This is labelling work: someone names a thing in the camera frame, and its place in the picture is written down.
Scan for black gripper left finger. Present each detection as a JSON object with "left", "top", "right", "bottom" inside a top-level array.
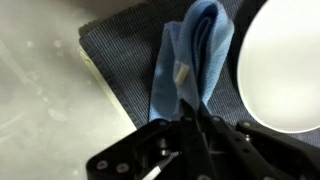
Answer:
[{"left": 86, "top": 98, "right": 218, "bottom": 180}]

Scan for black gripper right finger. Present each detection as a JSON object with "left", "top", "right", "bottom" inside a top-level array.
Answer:
[{"left": 198, "top": 101, "right": 320, "bottom": 180}]

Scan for blue towel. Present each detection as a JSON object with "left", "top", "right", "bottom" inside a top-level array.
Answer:
[{"left": 147, "top": 0, "right": 236, "bottom": 123}]

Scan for white round plate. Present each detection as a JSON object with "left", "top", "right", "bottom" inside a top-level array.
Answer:
[{"left": 236, "top": 0, "right": 320, "bottom": 135}]

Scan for dark blue placemat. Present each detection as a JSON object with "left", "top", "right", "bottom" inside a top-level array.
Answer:
[{"left": 78, "top": 0, "right": 320, "bottom": 150}]

